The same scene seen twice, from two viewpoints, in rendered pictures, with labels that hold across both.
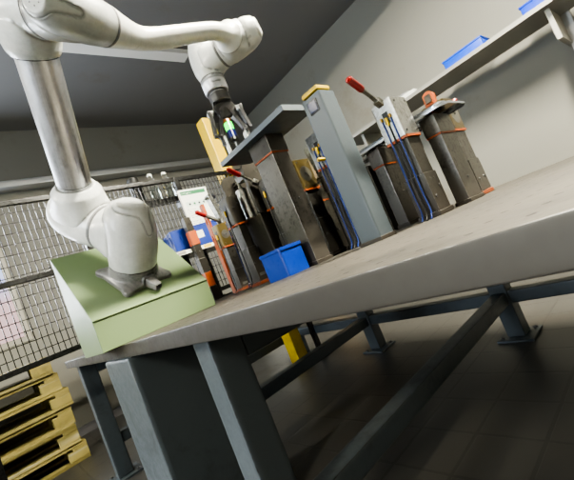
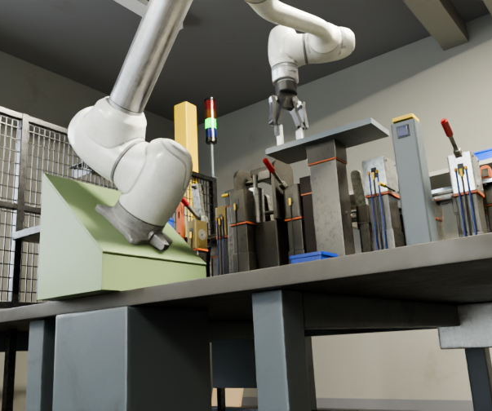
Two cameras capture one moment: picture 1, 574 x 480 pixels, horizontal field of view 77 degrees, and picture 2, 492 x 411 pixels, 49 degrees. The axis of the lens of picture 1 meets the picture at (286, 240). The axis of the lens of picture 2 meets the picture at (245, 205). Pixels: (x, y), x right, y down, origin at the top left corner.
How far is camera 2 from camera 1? 63 cm
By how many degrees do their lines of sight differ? 16
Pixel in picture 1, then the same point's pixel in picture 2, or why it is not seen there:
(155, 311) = (155, 272)
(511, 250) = not seen: outside the picture
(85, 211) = (127, 137)
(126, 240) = (164, 182)
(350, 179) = (420, 209)
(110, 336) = (113, 276)
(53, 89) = (179, 13)
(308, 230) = (347, 248)
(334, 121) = (419, 151)
